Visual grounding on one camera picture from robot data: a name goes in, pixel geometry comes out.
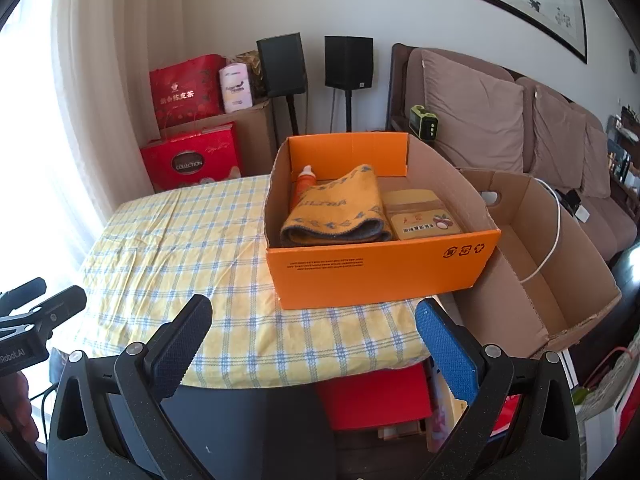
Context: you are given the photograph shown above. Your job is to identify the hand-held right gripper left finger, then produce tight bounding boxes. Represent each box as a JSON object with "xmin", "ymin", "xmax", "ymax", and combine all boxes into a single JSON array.
[{"xmin": 47, "ymin": 293, "xmax": 216, "ymax": 480}]

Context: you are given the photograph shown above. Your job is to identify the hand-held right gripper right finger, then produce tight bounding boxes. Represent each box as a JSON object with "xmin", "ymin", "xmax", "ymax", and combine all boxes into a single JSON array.
[{"xmin": 414, "ymin": 298, "xmax": 581, "ymax": 480}]

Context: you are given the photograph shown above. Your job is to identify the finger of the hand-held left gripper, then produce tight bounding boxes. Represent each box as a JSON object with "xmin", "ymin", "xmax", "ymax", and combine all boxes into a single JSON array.
[
  {"xmin": 0, "ymin": 278, "xmax": 49, "ymax": 314},
  {"xmin": 0, "ymin": 285, "xmax": 89, "ymax": 343}
]

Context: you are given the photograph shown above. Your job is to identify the orange cardboard box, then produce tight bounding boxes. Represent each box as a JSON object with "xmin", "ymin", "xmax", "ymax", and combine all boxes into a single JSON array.
[{"xmin": 263, "ymin": 131, "xmax": 502, "ymax": 310}]

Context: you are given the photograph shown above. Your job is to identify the clear jar with gold lid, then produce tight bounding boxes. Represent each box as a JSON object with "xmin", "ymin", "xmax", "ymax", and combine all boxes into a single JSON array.
[{"xmin": 382, "ymin": 189, "xmax": 466, "ymax": 242}]

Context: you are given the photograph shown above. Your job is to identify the orange towel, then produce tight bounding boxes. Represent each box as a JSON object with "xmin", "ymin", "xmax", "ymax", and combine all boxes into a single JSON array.
[{"xmin": 280, "ymin": 163, "xmax": 394, "ymax": 249}]

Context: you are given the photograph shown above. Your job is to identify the orange bottle with white cap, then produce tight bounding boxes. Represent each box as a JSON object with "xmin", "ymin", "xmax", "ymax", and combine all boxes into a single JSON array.
[{"xmin": 295, "ymin": 165, "xmax": 317, "ymax": 206}]

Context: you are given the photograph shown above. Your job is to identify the person's left hand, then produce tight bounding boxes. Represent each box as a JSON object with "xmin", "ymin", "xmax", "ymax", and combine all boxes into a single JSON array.
[{"xmin": 0, "ymin": 372, "xmax": 41, "ymax": 444}]

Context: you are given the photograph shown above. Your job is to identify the pink carton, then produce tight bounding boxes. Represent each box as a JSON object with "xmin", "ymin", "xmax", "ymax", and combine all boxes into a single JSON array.
[{"xmin": 426, "ymin": 360, "xmax": 466, "ymax": 453}]

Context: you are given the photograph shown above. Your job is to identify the red box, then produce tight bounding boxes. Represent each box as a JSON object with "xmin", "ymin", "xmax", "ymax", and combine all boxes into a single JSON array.
[{"xmin": 315, "ymin": 360, "xmax": 433, "ymax": 431}]

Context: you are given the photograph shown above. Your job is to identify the large open cardboard box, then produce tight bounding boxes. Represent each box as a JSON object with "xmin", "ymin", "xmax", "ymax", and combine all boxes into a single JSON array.
[{"xmin": 440, "ymin": 169, "xmax": 623, "ymax": 357}]

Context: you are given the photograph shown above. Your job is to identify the yellow plaid tablecloth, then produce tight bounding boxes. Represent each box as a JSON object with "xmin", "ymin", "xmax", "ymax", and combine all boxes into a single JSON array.
[{"xmin": 80, "ymin": 175, "xmax": 441, "ymax": 390}]

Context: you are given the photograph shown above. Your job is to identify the white paper bag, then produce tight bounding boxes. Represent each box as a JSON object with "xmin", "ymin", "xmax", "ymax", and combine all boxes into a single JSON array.
[{"xmin": 575, "ymin": 340, "xmax": 640, "ymax": 480}]

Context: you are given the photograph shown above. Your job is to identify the red gift bag oval label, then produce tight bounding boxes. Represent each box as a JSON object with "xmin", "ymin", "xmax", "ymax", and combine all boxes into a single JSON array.
[{"xmin": 140, "ymin": 122, "xmax": 242, "ymax": 193}]

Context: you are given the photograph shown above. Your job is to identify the white sheer curtain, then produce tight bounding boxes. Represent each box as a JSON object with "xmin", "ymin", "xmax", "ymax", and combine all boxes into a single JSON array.
[{"xmin": 0, "ymin": 0, "xmax": 183, "ymax": 291}]

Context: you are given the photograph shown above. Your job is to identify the brown cardboard box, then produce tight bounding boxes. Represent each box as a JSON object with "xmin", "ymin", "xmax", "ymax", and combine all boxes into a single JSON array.
[{"xmin": 220, "ymin": 99, "xmax": 278, "ymax": 177}]

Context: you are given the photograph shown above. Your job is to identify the green and black device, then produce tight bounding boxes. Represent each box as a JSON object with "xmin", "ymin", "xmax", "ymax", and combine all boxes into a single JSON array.
[{"xmin": 407, "ymin": 105, "xmax": 441, "ymax": 142}]

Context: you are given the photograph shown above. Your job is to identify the small brown sofa cushion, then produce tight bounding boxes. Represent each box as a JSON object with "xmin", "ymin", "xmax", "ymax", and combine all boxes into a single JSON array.
[{"xmin": 580, "ymin": 120, "xmax": 615, "ymax": 200}]

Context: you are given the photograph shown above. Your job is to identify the red floral gift bag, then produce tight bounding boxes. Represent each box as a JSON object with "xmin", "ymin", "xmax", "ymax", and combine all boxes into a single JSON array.
[{"xmin": 149, "ymin": 54, "xmax": 227, "ymax": 128}]

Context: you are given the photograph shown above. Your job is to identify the black speaker stand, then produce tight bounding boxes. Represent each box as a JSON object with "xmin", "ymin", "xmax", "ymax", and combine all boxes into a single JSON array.
[
  {"xmin": 341, "ymin": 87, "xmax": 357, "ymax": 134},
  {"xmin": 284, "ymin": 92, "xmax": 302, "ymax": 137}
]

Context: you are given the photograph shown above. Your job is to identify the white tissue pack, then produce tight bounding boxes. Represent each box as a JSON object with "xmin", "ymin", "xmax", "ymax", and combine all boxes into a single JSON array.
[{"xmin": 218, "ymin": 64, "xmax": 252, "ymax": 113}]

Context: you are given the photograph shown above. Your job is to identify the brown sofa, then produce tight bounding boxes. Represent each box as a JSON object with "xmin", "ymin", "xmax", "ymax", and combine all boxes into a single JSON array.
[{"xmin": 387, "ymin": 42, "xmax": 640, "ymax": 266}]

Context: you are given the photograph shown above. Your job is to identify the dark display shelf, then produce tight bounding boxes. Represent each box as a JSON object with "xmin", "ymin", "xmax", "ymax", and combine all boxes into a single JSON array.
[{"xmin": 605, "ymin": 105, "xmax": 640, "ymax": 196}]

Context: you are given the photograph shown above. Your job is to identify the crinkled gold wrapping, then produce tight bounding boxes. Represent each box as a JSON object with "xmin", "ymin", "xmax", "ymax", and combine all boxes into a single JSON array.
[{"xmin": 236, "ymin": 51, "xmax": 267, "ymax": 101}]

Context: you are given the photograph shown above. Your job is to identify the black speaker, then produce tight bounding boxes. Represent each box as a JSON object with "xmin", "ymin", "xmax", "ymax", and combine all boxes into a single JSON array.
[
  {"xmin": 256, "ymin": 33, "xmax": 307, "ymax": 98},
  {"xmin": 324, "ymin": 36, "xmax": 374, "ymax": 90}
]

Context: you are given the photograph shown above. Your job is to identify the white cable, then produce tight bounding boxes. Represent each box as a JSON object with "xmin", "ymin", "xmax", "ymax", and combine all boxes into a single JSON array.
[{"xmin": 515, "ymin": 176, "xmax": 583, "ymax": 283}]

